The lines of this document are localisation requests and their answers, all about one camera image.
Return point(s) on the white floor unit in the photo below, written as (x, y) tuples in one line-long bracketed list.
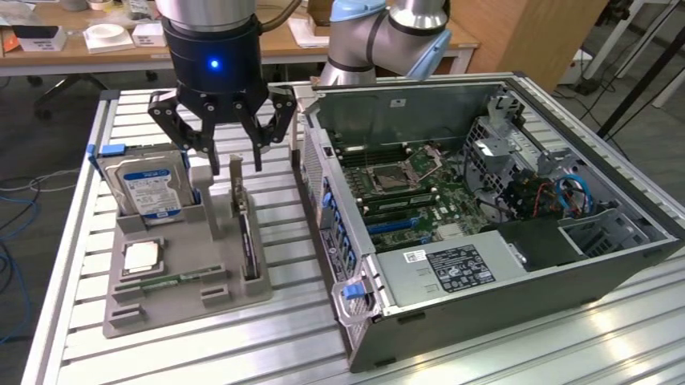
[(580, 70)]

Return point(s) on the open PC case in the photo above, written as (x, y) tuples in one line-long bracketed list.
[(480, 321)]

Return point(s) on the grey power supply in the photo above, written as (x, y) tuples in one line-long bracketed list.
[(400, 276)]

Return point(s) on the white labelled box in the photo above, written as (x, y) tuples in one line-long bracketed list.
[(146, 36)]

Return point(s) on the hard disk with blue caddy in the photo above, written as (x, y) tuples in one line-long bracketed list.
[(149, 188)]

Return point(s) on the green motherboard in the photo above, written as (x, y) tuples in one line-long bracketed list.
[(454, 200)]

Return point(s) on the wooden desk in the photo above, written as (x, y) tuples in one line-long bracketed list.
[(69, 57)]

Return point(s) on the installed RAM stick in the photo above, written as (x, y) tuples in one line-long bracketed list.
[(400, 203)]

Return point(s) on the blue expansion slot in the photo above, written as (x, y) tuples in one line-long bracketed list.
[(392, 226)]

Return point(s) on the black pole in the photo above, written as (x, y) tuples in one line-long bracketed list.
[(642, 88)]

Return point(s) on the black floor adapter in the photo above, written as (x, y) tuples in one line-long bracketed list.
[(588, 86)]

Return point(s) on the NVIDIA graphics card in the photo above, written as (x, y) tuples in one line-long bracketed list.
[(247, 248)]

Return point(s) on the metal socket cover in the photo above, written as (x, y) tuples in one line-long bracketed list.
[(424, 162)]

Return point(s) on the silver CPU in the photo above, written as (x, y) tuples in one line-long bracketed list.
[(141, 256)]

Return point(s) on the orange box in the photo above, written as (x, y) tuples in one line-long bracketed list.
[(8, 44)]

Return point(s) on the cardboard box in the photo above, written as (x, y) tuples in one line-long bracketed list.
[(319, 12)]

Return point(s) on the perforated metal disk bay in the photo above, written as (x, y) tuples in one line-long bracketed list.
[(483, 168)]

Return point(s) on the grey cup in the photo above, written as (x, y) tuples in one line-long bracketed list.
[(73, 5)]

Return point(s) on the green RAM stick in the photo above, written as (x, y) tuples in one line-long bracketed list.
[(160, 280)]

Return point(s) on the white square dispenser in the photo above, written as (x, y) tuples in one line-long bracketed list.
[(109, 38)]

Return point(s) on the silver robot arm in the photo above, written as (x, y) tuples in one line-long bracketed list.
[(373, 40)]

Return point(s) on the white box with black top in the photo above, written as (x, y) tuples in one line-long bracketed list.
[(40, 42)]

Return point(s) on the black plastic shroud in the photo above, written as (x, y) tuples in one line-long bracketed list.
[(535, 244)]

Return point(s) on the silver chipset heat sink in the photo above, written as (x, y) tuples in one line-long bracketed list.
[(450, 232)]

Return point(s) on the white paper stack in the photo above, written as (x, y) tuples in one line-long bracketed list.
[(304, 34)]

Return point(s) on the blue case latch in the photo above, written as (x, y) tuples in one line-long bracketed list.
[(352, 290)]

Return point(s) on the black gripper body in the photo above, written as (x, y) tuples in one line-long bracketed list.
[(219, 60)]

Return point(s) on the CPU socket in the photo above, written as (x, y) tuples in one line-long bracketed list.
[(391, 178)]

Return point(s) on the grey parts rack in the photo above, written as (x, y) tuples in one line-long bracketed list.
[(187, 248)]

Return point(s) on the metal drive cage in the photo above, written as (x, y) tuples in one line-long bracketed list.
[(604, 236)]

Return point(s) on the wooden cabinet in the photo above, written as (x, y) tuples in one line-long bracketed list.
[(535, 40)]

